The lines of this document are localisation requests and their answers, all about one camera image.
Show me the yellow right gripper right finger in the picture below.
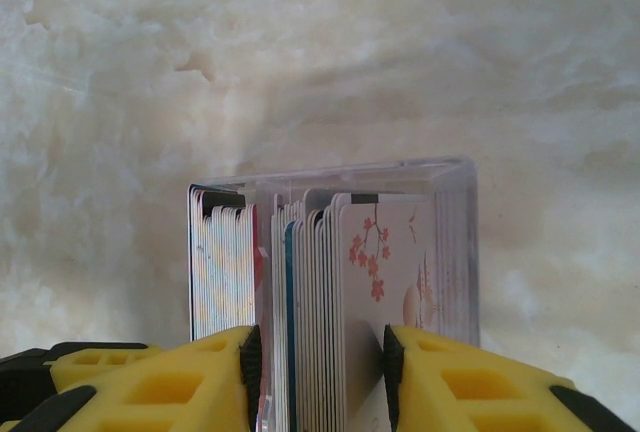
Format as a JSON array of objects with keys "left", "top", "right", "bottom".
[{"left": 382, "top": 323, "right": 637, "bottom": 432}]

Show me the red print credit card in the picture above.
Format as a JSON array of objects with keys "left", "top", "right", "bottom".
[{"left": 244, "top": 201, "right": 269, "bottom": 343}]

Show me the blue edged credit card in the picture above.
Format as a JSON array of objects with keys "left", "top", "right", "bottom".
[{"left": 283, "top": 219, "right": 299, "bottom": 432}]

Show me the clear acrylic card box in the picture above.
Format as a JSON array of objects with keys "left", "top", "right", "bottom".
[{"left": 187, "top": 154, "right": 482, "bottom": 432}]

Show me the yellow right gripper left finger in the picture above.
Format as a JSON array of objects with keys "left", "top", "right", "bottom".
[{"left": 19, "top": 324, "right": 264, "bottom": 432}]

